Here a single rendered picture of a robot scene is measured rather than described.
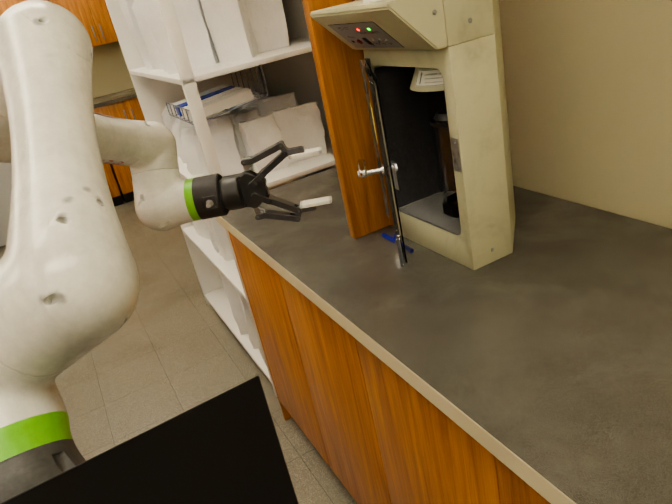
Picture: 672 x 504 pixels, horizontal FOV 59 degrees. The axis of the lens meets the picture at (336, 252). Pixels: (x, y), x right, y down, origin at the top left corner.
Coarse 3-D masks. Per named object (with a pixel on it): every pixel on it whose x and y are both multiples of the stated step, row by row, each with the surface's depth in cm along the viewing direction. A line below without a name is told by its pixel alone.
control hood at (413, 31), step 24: (360, 0) 129; (384, 0) 108; (408, 0) 103; (432, 0) 105; (384, 24) 110; (408, 24) 104; (432, 24) 106; (360, 48) 131; (384, 48) 123; (408, 48) 115; (432, 48) 109
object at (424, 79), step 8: (416, 72) 126; (424, 72) 123; (432, 72) 122; (440, 72) 121; (416, 80) 125; (424, 80) 123; (432, 80) 122; (440, 80) 121; (416, 88) 125; (424, 88) 123; (432, 88) 122; (440, 88) 121
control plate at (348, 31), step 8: (336, 24) 124; (344, 24) 121; (352, 24) 118; (360, 24) 116; (368, 24) 114; (376, 24) 112; (344, 32) 126; (352, 32) 123; (360, 32) 121; (368, 32) 118; (376, 32) 116; (384, 32) 113; (376, 40) 120; (384, 40) 118; (392, 40) 115
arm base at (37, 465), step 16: (32, 448) 59; (48, 448) 60; (64, 448) 62; (0, 464) 57; (16, 464) 58; (32, 464) 58; (48, 464) 59; (64, 464) 61; (0, 480) 57; (16, 480) 57; (32, 480) 57; (0, 496) 56
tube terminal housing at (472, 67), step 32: (448, 0) 106; (480, 0) 109; (448, 32) 108; (480, 32) 111; (384, 64) 130; (416, 64) 120; (448, 64) 111; (480, 64) 113; (448, 96) 114; (480, 96) 116; (480, 128) 118; (480, 160) 120; (480, 192) 123; (512, 192) 142; (416, 224) 143; (480, 224) 125; (512, 224) 136; (448, 256) 136; (480, 256) 128
